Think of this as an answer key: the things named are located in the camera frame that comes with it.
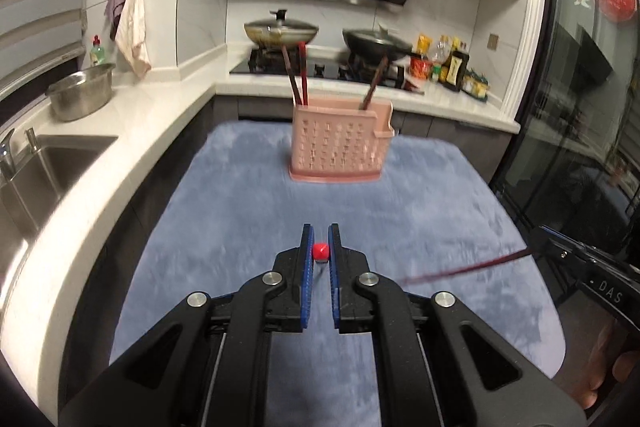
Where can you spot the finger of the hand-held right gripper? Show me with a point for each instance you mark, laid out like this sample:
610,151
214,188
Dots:
550,244

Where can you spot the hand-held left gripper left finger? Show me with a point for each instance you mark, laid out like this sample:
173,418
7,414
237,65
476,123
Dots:
306,297

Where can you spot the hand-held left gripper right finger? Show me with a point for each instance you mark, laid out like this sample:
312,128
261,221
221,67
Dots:
334,302

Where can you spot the dark red chopstick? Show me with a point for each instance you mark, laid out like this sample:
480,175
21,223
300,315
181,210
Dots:
374,82
465,268
291,74

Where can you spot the pink utensil holder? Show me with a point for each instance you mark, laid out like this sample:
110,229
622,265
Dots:
340,142

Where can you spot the person's right hand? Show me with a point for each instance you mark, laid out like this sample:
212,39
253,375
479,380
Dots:
597,367

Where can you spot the blue plush blanket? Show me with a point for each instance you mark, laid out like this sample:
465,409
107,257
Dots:
225,217

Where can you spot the glass sliding door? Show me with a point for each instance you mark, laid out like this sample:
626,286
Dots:
565,107

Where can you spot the seasoning jar set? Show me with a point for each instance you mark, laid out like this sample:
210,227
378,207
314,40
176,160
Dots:
476,86

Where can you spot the small green label bottle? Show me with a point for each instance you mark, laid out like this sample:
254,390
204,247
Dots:
436,73

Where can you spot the red noodle cup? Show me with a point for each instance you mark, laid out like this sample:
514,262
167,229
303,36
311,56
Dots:
420,68

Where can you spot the clear plastic bottle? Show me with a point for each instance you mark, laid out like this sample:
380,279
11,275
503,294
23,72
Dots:
442,52

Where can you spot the black gas stove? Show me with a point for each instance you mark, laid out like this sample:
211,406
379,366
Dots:
325,69

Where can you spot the white kitchen countertop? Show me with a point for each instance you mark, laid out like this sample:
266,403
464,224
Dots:
165,117

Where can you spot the yellow snack packet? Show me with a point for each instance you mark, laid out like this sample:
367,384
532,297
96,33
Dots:
424,46

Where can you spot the black wok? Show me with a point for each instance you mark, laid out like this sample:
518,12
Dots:
360,47

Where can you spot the steel frying pan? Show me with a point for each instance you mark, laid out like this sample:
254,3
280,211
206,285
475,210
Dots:
272,39

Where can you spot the black wok lid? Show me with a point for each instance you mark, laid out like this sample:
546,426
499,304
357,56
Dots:
375,36

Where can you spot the glass pan lid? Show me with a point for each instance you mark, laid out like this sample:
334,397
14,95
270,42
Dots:
280,26

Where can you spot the steel sink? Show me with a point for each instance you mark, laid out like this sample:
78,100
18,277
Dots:
60,162

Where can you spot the steel pot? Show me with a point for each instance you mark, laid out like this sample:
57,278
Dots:
82,97

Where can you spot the small chrome tap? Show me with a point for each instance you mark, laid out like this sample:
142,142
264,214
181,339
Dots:
32,142

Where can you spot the white cloth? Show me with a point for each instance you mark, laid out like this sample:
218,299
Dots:
135,32

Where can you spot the green dish soap bottle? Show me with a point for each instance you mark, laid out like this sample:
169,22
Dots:
98,54

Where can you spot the chrome faucet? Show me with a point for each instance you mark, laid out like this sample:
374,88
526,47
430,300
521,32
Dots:
7,152

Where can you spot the wall socket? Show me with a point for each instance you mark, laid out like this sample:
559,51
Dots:
493,42

